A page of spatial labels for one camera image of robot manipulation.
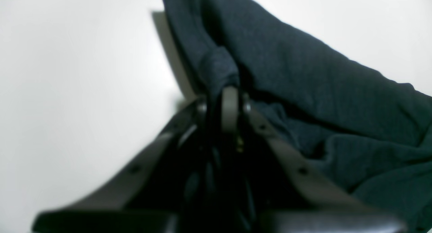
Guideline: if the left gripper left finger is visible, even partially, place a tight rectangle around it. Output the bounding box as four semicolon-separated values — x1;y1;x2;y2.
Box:
31;95;207;233

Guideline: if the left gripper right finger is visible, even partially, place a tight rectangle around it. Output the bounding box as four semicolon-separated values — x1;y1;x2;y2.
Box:
221;86;407;233

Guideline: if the dark navy long-sleeve shirt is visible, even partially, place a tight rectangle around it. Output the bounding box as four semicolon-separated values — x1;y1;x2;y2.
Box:
163;0;432;233

